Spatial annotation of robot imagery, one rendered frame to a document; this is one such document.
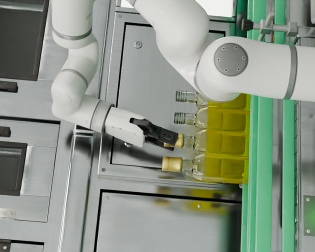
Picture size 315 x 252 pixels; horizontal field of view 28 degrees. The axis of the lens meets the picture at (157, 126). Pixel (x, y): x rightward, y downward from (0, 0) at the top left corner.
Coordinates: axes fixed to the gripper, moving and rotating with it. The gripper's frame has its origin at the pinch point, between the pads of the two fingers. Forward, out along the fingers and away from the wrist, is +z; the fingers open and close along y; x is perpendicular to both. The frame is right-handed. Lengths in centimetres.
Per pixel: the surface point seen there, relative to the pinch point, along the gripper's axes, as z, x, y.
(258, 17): 10.8, 37.0, 3.4
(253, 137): 18.4, 5.5, 6.2
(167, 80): -6.1, 19.9, -13.2
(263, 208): 24.1, -11.6, 13.9
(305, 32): 21.5, 30.4, 14.9
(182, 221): 9.8, -14.1, -16.0
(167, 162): 1.7, -5.6, 1.6
